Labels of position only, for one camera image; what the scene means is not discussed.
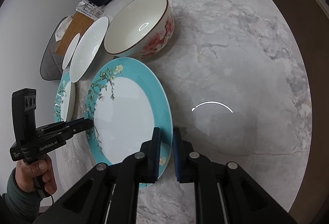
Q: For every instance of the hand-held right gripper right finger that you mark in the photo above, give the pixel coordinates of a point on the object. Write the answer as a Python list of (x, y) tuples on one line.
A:
[(177, 154)]

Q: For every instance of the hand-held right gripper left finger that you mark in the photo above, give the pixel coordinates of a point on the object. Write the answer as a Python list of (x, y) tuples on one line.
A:
[(156, 157)]

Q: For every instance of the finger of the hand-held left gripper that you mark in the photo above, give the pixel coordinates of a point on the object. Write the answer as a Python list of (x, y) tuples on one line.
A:
[(81, 125)]

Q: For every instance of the large teal floral plate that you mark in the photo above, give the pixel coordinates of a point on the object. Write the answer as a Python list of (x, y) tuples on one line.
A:
[(123, 111)]

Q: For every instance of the large white bowl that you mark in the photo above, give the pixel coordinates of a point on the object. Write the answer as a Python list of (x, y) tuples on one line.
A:
[(87, 52)]

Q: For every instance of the red floral bowl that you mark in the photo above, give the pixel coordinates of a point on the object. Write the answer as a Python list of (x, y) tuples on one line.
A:
[(133, 26)]

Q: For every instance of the person's left forearm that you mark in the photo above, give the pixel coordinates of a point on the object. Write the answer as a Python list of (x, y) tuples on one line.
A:
[(18, 201)]

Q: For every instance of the person's left hand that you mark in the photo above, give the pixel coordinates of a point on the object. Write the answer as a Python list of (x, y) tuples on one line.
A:
[(28, 172)]

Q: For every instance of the small teal floral plate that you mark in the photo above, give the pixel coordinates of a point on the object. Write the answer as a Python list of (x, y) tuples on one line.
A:
[(61, 90)]

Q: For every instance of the grey quilted chair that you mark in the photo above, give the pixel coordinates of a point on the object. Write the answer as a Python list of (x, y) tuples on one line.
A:
[(48, 65)]

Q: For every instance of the small white bowl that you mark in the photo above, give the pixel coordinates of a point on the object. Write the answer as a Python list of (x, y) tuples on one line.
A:
[(70, 52)]

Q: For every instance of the white tissue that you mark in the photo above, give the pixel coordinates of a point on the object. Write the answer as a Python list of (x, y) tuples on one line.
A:
[(61, 31)]

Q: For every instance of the wooden tissue box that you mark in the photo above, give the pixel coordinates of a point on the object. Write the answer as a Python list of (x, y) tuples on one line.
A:
[(74, 26)]

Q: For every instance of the white milk carton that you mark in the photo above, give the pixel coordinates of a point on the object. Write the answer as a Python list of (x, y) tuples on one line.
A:
[(90, 9)]

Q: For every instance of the brown carpet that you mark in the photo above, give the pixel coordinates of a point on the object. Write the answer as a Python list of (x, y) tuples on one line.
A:
[(295, 8)]

